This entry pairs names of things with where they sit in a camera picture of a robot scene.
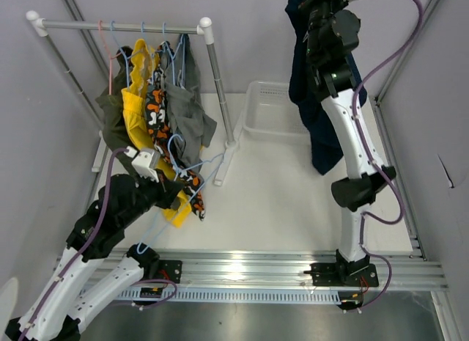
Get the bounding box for grey shorts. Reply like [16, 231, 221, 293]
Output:
[163, 36, 217, 167]

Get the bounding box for olive green shorts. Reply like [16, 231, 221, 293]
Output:
[95, 45, 142, 162]

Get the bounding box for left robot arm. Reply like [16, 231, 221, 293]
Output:
[5, 173, 182, 340]

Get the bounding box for orange black patterned shorts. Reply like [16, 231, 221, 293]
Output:
[145, 54, 205, 220]

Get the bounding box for blue hanger of patterned shorts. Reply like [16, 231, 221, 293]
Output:
[141, 21, 174, 62]

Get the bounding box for blue hanger of grey shorts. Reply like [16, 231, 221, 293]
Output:
[161, 23, 188, 88]

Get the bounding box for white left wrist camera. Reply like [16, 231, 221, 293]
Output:
[124, 147, 160, 183]

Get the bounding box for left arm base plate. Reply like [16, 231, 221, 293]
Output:
[116, 258, 183, 284]

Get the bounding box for yellow shorts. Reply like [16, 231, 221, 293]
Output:
[122, 39, 191, 227]

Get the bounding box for metal clothes rack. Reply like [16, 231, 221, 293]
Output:
[26, 10, 240, 186]

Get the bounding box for blue hanger of yellow shorts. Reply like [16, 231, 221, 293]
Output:
[109, 20, 144, 89]

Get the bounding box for navy blue shorts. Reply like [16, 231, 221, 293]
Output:
[285, 0, 362, 175]

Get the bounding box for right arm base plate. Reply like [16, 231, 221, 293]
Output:
[304, 263, 379, 287]

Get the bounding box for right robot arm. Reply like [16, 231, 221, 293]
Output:
[299, 0, 396, 285]

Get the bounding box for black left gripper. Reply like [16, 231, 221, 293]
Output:
[120, 167, 184, 227]

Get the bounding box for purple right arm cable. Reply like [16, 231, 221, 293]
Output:
[339, 0, 426, 315]

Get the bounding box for white slotted cable duct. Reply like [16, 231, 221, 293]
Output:
[114, 286, 341, 305]

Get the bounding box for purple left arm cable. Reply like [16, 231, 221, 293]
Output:
[16, 146, 179, 341]

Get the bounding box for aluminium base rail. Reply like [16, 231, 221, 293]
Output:
[156, 249, 448, 291]

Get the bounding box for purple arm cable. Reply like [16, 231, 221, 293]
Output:
[339, 0, 426, 315]
[16, 146, 179, 341]

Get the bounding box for white plastic basket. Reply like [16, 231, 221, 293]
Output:
[243, 81, 309, 142]

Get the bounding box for pink hanger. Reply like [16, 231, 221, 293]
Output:
[97, 20, 122, 95]

